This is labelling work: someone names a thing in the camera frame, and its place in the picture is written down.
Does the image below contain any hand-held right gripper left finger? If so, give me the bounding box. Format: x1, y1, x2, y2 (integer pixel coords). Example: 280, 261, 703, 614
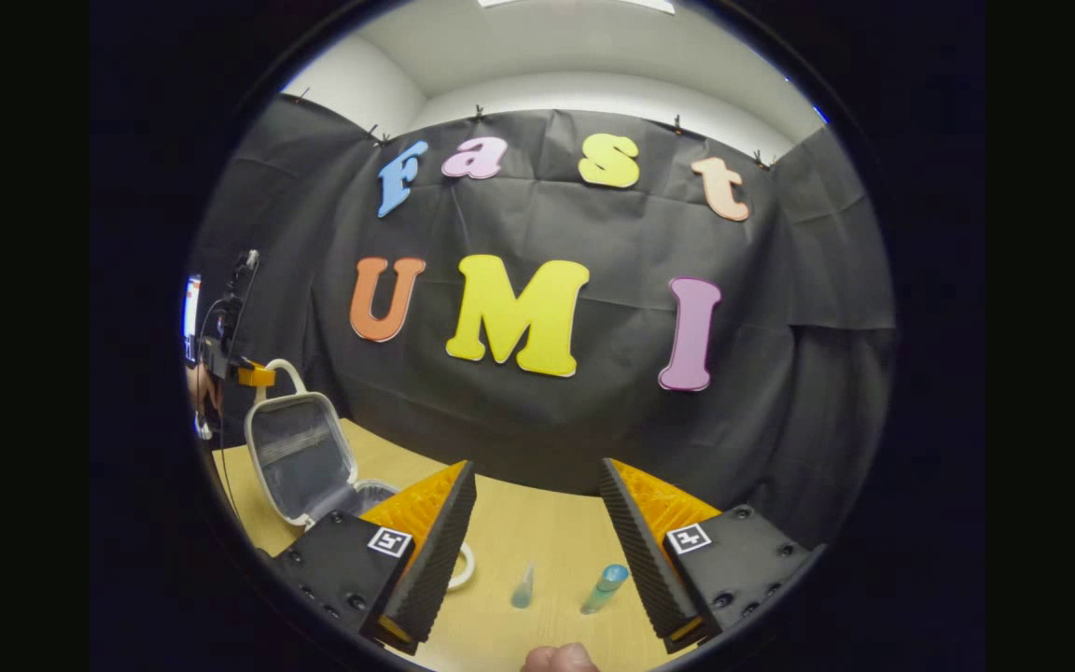
270, 459, 479, 656

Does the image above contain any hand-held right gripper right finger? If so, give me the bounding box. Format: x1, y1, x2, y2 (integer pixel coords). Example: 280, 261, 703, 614
598, 456, 825, 656

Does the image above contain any blue green skincare bottle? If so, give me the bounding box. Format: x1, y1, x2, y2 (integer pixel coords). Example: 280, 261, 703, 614
579, 563, 631, 616

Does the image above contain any white suitcase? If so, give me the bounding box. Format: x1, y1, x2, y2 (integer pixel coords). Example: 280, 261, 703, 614
244, 358, 479, 592

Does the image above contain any computer monitor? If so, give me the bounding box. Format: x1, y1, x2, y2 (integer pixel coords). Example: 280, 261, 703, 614
184, 274, 203, 367

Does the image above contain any black backdrop cloth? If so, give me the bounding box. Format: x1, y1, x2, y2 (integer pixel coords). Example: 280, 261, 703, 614
188, 93, 898, 552

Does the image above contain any ceiling light panel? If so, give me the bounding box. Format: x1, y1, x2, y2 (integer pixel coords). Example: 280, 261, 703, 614
479, 0, 677, 16

